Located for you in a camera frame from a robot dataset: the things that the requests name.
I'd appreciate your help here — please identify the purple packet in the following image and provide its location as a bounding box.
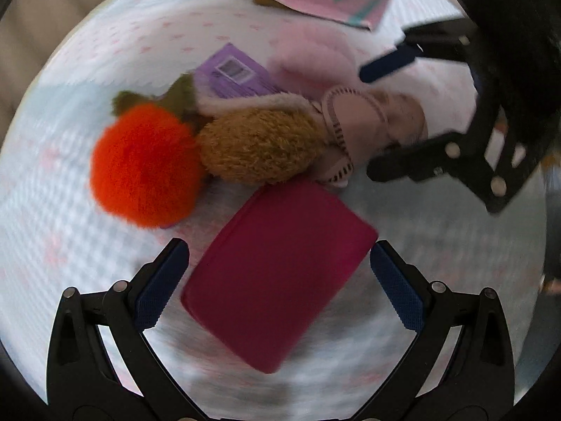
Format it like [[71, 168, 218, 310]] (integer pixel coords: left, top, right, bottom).
[[193, 43, 285, 100]]

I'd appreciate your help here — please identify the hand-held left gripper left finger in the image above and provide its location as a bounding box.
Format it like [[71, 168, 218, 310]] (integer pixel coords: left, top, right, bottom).
[[46, 238, 196, 414]]

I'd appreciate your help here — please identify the magenta fabric pouch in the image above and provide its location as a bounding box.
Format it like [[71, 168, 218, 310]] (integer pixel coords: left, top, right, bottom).
[[181, 181, 379, 375]]

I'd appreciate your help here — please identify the orange plush fruit toy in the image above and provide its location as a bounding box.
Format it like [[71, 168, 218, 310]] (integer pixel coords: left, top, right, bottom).
[[90, 74, 208, 229]]

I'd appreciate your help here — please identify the pink fluffy cloth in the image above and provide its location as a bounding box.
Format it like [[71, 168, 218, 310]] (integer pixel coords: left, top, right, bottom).
[[264, 21, 365, 102]]

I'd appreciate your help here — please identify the light blue checked blanket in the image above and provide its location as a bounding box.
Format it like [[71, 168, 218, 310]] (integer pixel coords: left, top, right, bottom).
[[0, 0, 548, 419]]

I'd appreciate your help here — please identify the brown fuzzy plush toy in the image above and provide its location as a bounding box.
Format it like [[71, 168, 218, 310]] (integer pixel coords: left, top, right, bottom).
[[193, 92, 329, 186]]

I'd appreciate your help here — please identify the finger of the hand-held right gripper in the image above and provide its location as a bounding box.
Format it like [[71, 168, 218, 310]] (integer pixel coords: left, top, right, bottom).
[[359, 18, 479, 85], [366, 96, 546, 215]]

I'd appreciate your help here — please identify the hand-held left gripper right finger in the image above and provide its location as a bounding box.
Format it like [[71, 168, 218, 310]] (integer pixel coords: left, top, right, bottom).
[[369, 240, 516, 414]]

